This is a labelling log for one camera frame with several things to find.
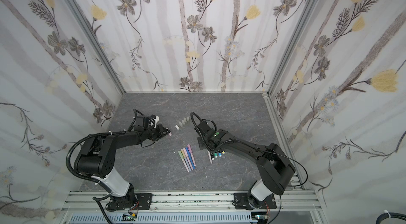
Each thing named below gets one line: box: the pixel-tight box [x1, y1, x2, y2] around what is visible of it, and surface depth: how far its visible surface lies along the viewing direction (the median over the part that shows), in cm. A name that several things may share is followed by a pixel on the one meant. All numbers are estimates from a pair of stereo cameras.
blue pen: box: [185, 146, 196, 170], surface depth 90 cm
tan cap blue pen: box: [180, 148, 192, 172], surface depth 90 cm
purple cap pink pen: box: [187, 143, 197, 167], surface depth 92 cm
